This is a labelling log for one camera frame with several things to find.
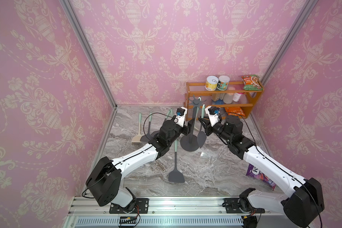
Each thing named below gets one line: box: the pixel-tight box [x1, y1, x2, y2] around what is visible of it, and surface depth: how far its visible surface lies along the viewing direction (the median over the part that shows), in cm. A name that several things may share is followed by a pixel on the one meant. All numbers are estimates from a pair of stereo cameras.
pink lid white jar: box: [223, 92, 235, 105], surface depth 102 cm
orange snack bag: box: [224, 106, 246, 117], surface depth 115 cm
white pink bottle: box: [232, 92, 246, 103], surface depth 101 cm
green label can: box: [216, 75, 231, 91], surface depth 89 cm
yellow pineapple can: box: [204, 75, 219, 92], surface depth 89 cm
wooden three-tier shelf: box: [183, 80, 265, 122], surface depth 97 cm
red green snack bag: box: [241, 74, 264, 91], surface depth 91 cm
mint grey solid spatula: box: [168, 139, 185, 183], surface depth 87 cm
